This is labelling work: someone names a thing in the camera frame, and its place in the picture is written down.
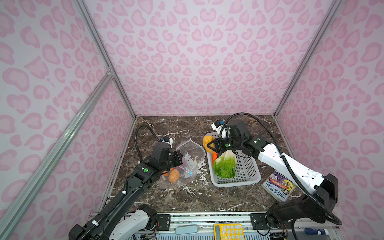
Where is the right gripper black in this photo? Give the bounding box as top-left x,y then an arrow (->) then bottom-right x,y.
205,135 -> 243,154

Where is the yellow-orange squash toy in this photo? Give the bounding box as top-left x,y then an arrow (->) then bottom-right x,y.
203,135 -> 211,151

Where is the brown potato toy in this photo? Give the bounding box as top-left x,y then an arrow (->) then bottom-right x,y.
169,169 -> 180,184

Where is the clear zip top bag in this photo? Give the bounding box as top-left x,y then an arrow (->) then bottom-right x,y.
159,139 -> 206,190

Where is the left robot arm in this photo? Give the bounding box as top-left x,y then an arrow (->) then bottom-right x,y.
69,142 -> 183,240

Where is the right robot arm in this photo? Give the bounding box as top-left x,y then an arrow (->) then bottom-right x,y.
205,120 -> 342,229

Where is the orange carrot toy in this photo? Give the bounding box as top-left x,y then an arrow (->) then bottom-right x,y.
212,152 -> 218,164

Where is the green lettuce toy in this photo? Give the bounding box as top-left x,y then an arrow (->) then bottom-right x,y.
213,150 -> 237,179

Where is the white plastic basket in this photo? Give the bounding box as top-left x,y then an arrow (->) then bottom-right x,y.
206,132 -> 261,188

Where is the light blue flat case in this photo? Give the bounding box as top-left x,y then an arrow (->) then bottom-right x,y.
175,225 -> 199,235

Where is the colourful paperback book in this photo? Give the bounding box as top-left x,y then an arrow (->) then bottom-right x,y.
262,171 -> 296,202

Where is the yellow calculator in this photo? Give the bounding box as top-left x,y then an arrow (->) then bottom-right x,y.
214,223 -> 245,240

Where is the blue white marker pen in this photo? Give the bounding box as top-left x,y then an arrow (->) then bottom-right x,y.
304,228 -> 329,236

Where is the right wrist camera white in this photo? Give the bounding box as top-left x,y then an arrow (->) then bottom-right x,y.
211,120 -> 230,140

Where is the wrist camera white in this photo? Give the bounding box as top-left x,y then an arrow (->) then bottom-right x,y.
160,136 -> 174,147
211,120 -> 230,140

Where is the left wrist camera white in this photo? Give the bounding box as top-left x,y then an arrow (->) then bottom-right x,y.
160,136 -> 174,147

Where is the aluminium frame rail base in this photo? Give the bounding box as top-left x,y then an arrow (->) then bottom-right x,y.
89,211 -> 343,240

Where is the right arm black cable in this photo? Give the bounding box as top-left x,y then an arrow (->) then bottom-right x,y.
224,112 -> 343,226

